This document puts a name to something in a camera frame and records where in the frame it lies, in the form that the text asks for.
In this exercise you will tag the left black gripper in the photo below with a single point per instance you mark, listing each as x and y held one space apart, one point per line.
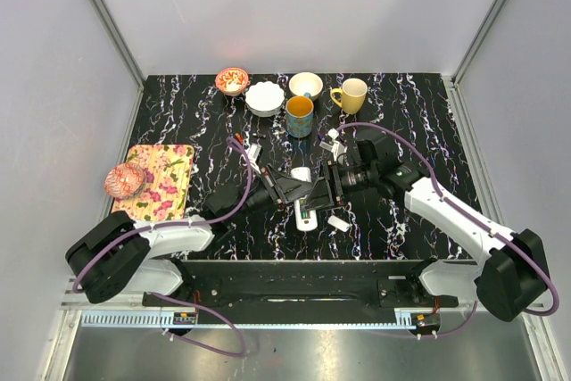
285 189

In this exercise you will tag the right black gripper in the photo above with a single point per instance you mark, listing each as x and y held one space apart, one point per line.
326 191

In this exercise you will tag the white battery cover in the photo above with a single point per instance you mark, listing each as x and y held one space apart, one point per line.
338 223

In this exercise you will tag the white remote control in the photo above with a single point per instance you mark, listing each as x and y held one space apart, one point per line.
300 205

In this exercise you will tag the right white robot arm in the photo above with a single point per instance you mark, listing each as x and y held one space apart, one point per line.
509 270

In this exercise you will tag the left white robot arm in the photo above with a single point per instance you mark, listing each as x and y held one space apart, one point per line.
120 254

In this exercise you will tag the blue mug orange inside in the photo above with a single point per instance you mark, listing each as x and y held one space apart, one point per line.
299 116

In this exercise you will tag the white scalloped bowl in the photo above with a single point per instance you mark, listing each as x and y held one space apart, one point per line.
264 99

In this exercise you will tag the yellow mug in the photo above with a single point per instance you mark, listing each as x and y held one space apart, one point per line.
350 96

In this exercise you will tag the cream round bowl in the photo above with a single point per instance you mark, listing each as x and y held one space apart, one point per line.
306 83

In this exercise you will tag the floral rectangular tray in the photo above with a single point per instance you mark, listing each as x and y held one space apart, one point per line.
167 171

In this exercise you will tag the orange floral small bowl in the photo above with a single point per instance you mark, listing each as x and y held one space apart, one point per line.
232 81

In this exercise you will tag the red patterned bowl on tray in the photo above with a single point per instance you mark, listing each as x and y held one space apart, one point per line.
124 181

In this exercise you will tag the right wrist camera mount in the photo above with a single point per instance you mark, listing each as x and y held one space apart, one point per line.
333 143

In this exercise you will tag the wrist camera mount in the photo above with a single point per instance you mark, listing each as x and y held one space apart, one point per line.
253 153
333 143

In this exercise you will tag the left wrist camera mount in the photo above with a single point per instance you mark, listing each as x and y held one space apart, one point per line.
253 153

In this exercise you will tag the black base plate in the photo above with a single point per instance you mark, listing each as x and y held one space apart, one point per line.
296 294

